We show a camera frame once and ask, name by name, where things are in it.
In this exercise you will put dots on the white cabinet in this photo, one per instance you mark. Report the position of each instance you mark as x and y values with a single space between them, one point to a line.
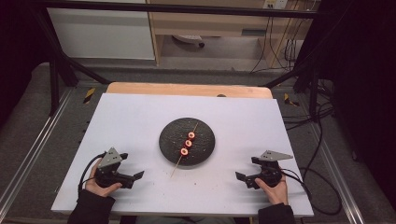
99 34

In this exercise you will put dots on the person's left hand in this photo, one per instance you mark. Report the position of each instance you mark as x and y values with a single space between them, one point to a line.
99 188

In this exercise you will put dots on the person's right hand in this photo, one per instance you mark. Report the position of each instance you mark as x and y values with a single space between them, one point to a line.
277 193

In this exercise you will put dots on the white board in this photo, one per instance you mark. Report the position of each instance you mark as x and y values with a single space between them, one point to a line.
130 124

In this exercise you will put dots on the black metal frame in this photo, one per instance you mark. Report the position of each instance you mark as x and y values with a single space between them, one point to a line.
174 8

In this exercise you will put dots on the black round plate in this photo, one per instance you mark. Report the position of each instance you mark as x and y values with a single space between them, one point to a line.
174 140

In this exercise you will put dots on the light wooden desk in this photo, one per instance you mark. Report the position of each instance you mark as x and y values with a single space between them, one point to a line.
211 23

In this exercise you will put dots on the white power strip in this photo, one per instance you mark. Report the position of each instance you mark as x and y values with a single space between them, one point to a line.
275 3

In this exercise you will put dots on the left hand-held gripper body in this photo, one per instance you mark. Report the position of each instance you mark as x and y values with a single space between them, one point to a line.
109 160

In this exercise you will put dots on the aluminium rail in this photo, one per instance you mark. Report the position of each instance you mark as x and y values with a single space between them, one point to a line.
339 183
37 143

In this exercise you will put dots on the office chair base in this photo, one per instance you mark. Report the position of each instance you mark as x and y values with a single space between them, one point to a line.
188 39

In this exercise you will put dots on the wooden table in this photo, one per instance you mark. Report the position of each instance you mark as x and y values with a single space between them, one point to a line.
174 89

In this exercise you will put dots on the thin bamboo skewer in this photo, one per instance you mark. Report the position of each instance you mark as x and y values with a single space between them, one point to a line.
176 164

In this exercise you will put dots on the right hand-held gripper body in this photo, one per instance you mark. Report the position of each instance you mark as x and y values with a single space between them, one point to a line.
270 169

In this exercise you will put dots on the yellow black tape marker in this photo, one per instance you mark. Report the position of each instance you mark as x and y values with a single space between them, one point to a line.
89 95
290 100

